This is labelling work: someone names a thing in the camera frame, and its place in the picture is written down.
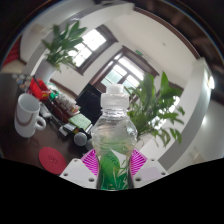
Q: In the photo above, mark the dark-framed window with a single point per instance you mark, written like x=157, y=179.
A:
x=90, y=43

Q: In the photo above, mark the red box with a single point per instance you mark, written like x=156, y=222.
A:
x=38, y=89

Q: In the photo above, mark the large-leafed potted plant, white pot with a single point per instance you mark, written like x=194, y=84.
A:
x=150, y=106

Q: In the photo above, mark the dark wooden glazed door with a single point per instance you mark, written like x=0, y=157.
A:
x=123, y=71

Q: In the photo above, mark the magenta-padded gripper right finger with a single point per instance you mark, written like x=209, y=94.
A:
x=150, y=173

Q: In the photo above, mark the white ceramic mug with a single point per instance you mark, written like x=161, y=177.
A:
x=26, y=115

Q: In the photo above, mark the clear green-labelled drink bottle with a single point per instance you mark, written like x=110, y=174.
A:
x=114, y=133

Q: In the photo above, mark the flat round red coaster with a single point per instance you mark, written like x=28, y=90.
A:
x=52, y=160

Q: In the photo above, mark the green notebook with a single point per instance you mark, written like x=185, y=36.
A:
x=80, y=121

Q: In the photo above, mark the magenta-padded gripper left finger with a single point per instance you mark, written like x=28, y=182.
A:
x=78, y=173

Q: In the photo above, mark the green exit sign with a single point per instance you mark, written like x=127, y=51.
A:
x=138, y=52

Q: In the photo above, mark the small-leafed potted plant, white pot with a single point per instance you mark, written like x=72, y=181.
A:
x=63, y=43

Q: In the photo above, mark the grey round speaker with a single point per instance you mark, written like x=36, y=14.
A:
x=89, y=145
x=80, y=139

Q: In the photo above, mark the black chair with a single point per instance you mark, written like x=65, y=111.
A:
x=90, y=103

